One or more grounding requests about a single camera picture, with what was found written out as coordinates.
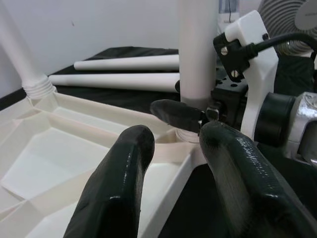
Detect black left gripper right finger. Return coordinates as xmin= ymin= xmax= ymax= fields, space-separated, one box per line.
xmin=199 ymin=123 xmax=317 ymax=238

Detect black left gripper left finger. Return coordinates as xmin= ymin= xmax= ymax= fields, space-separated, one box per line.
xmin=63 ymin=124 xmax=156 ymax=238

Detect white plastic table top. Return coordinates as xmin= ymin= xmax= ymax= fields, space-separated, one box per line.
xmin=0 ymin=85 xmax=206 ymax=238

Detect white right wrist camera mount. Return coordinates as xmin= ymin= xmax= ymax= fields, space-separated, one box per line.
xmin=212 ymin=9 xmax=280 ymax=146

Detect black table cloth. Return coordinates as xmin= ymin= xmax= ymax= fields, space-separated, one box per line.
xmin=0 ymin=47 xmax=317 ymax=238

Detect white plastic table leg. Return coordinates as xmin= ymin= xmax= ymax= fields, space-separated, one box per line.
xmin=48 ymin=72 xmax=181 ymax=94
xmin=0 ymin=4 xmax=56 ymax=100
xmin=73 ymin=54 xmax=179 ymax=72
xmin=174 ymin=0 xmax=220 ymax=144

